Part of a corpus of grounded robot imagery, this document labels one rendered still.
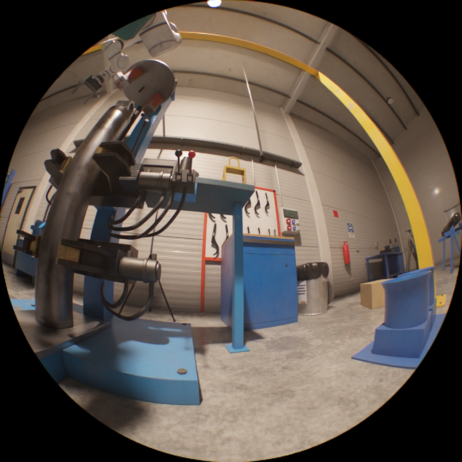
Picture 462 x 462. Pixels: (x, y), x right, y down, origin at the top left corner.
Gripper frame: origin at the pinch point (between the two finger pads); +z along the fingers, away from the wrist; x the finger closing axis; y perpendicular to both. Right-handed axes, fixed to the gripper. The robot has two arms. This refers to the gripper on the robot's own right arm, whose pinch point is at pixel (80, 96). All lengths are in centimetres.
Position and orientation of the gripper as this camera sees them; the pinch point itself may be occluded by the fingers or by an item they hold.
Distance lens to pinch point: 124.3
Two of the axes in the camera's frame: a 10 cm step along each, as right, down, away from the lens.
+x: 4.6, 4.0, 8.0
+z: -4.1, 8.9, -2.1
